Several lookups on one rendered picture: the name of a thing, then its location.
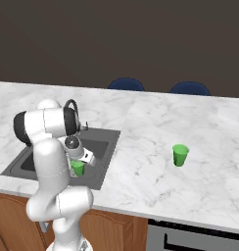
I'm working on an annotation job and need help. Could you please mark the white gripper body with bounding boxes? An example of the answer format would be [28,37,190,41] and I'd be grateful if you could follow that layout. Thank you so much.
[77,148,97,168]

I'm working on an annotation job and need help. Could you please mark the dark grey sink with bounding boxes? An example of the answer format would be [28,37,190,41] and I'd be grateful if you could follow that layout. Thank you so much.
[0,125,122,191]

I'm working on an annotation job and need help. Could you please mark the green plastic cup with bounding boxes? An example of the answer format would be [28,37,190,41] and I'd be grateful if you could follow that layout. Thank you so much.
[171,143,191,168]
[71,160,86,178]

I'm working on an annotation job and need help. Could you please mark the black curved tap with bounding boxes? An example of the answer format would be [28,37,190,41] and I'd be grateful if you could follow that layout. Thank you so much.
[63,98,90,132]

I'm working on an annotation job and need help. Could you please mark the wooden cupboard door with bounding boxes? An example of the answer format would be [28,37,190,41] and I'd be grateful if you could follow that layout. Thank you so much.
[76,209,149,251]
[0,191,57,251]

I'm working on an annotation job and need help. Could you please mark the blue chair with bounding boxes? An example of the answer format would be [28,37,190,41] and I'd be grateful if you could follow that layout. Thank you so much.
[107,76,146,92]
[169,80,213,97]

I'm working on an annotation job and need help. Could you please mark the grey dishwasher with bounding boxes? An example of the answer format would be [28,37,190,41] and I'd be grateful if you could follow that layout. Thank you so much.
[145,218,239,251]

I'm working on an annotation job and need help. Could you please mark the grey cupboard handle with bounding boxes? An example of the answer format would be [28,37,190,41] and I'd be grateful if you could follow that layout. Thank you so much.
[38,221,50,234]

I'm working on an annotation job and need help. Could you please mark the black dishwasher handle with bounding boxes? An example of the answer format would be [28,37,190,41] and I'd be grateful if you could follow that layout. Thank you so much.
[163,232,239,251]

